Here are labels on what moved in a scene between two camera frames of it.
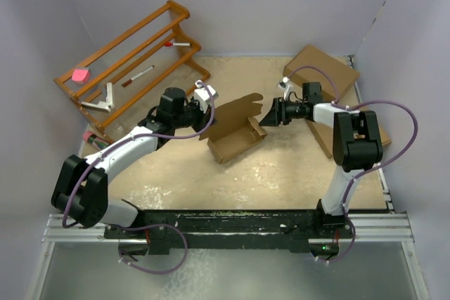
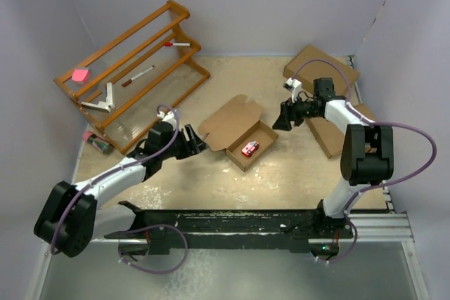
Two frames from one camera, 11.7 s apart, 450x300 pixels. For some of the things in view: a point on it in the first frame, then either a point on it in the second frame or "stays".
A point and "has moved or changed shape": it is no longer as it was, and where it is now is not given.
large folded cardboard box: (343, 75) stays
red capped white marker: (177, 44) stays
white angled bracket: (103, 106) stays
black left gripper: (204, 118) to (193, 146)
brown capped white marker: (130, 80) stays
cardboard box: (233, 128) has moved or changed shape
